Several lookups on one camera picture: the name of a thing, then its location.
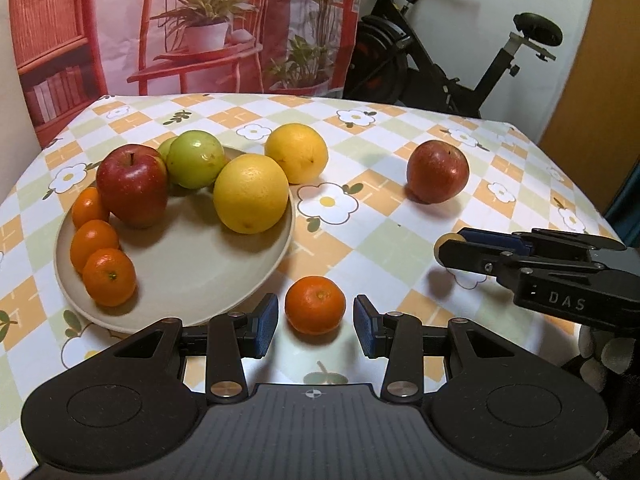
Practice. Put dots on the orange wooden door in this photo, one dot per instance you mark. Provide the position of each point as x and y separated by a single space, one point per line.
595 85

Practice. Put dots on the cream round plate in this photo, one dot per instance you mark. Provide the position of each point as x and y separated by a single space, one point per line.
200 270

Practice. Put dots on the red speckled apple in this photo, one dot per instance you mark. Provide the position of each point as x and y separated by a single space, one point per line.
437 172

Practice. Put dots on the yellow orange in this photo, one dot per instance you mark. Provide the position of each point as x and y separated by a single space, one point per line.
295 152
251 194

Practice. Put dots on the small orange tangerine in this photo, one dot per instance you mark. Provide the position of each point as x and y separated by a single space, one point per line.
87 207
315 305
92 245
109 277

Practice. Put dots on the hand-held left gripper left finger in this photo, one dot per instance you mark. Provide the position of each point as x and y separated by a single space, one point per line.
267 325

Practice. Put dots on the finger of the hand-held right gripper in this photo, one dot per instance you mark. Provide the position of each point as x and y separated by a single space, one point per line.
480 260
560 245

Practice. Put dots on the dark teal curtain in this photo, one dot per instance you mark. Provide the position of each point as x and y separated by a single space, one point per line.
627 210

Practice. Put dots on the person's right hand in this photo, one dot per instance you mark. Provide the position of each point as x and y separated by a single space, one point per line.
617 355

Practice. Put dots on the black exercise bike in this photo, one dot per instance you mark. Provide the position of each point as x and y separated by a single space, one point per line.
395 65

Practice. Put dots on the dark red apple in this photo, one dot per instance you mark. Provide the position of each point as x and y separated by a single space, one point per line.
132 185

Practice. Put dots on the printed plant backdrop cloth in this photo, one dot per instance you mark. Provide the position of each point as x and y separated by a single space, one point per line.
150 25

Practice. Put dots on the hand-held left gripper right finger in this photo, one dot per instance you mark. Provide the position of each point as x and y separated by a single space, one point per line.
364 329

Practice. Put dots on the green apple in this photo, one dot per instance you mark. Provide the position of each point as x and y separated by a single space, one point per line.
166 147
196 159

